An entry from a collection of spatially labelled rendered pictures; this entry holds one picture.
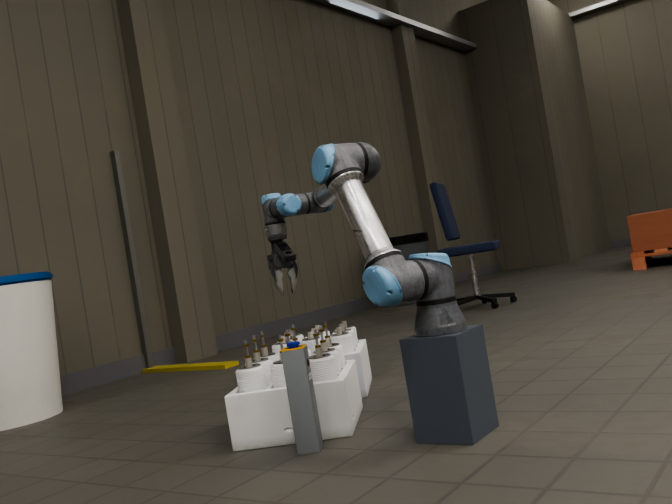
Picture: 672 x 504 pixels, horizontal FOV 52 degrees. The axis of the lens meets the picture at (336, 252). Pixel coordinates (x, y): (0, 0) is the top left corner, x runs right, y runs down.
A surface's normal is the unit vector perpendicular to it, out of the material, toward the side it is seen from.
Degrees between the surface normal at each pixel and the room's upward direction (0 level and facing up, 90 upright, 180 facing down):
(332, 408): 90
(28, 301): 94
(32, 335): 94
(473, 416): 90
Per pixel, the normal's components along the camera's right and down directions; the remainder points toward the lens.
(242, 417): -0.12, 0.01
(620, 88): -0.58, 0.09
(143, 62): 0.80, -0.14
